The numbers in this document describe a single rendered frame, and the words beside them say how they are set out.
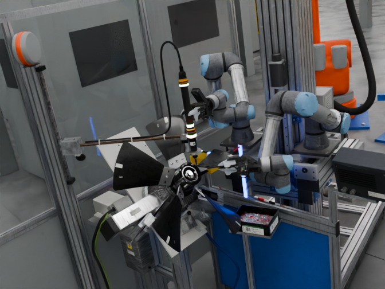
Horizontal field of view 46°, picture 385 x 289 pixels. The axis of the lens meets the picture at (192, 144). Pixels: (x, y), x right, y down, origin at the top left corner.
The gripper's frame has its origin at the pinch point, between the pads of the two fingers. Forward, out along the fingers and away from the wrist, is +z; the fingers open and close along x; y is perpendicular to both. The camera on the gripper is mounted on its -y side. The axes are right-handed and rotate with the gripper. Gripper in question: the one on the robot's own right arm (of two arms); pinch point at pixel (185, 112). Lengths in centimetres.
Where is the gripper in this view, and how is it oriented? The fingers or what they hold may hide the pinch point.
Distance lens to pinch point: 214.0
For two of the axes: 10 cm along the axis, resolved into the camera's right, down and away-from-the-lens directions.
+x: -8.3, -0.8, 5.5
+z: -5.4, 3.7, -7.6
